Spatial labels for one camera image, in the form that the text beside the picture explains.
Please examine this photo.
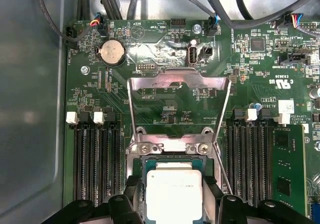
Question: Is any metal CPU socket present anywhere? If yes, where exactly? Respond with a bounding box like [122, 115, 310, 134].
[126, 126, 222, 224]

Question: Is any thick grey cable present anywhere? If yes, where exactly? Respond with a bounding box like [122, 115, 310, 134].
[209, 0, 320, 28]

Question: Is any coin cell battery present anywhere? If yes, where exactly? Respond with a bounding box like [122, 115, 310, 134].
[94, 39, 127, 66]

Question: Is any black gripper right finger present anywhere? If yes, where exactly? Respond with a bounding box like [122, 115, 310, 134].
[201, 175, 315, 224]

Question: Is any green RAM stick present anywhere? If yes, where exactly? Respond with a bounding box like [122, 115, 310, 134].
[271, 125, 308, 218]

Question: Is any black and grey PC case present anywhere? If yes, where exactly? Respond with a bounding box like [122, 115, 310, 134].
[0, 0, 320, 224]

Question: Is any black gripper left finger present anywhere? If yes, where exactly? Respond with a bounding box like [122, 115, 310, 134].
[41, 175, 147, 224]

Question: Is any green motherboard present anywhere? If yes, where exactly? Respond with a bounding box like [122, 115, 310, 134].
[63, 18, 320, 224]

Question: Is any silver topped CPU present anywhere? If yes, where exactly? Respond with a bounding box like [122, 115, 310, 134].
[142, 158, 205, 224]

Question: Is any metal socket cover frame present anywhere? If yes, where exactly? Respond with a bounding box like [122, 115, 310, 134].
[126, 67, 232, 146]

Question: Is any internal USB port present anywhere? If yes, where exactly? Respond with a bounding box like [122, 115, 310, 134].
[186, 46, 199, 67]

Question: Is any blue expansion slot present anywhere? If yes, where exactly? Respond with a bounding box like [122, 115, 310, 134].
[311, 201, 320, 222]

